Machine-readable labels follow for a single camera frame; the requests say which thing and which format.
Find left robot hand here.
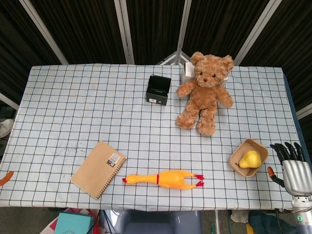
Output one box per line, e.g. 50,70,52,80
0,171,14,187

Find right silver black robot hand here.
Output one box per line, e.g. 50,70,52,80
267,142,312,196

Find brown teddy bear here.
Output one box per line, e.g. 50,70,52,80
175,51,235,136

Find brown paper tray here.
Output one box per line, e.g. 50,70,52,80
228,138,269,177

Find yellow pear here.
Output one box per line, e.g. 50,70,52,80
238,150,262,169

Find white shoe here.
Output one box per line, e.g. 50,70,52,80
0,118,14,138

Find dark green cloth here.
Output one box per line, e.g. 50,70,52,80
248,211,297,234

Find teal box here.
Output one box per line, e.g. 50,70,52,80
54,212,95,234

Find kraft spiral notebook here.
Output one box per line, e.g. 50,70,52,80
70,140,127,200

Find blue checked tablecloth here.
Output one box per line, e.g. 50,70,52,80
0,63,305,212

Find yellow rubber chicken toy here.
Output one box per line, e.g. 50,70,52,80
122,170,205,190

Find white cardboard box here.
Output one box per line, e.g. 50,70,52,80
180,61,195,85

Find black open cardboard box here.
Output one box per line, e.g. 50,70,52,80
145,75,172,106

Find black white-framed folding screen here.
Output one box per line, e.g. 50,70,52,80
0,0,312,120

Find black cable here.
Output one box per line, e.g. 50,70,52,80
98,210,112,234

